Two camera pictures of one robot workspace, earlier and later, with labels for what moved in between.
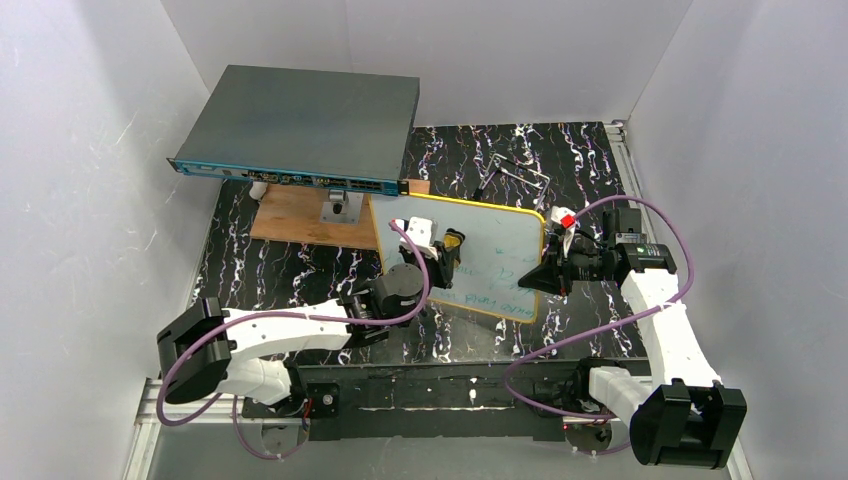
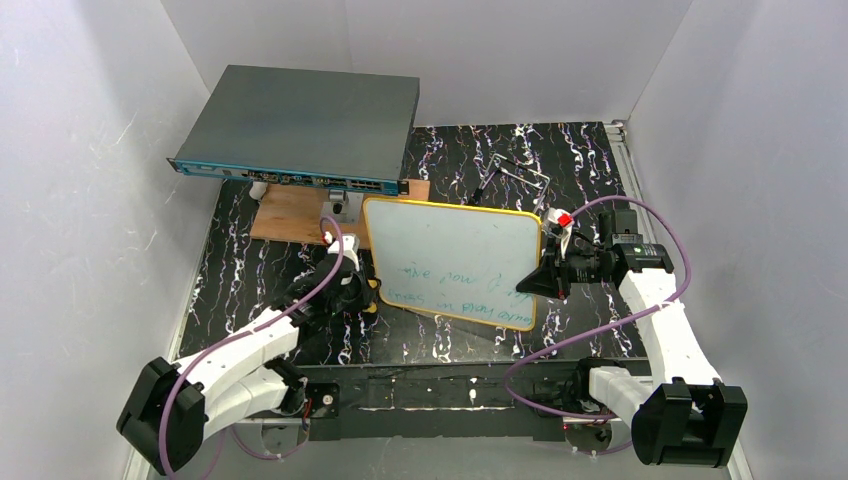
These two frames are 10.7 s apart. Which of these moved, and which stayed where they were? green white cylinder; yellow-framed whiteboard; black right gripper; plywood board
Moved: plywood board
Stayed: green white cylinder; yellow-framed whiteboard; black right gripper
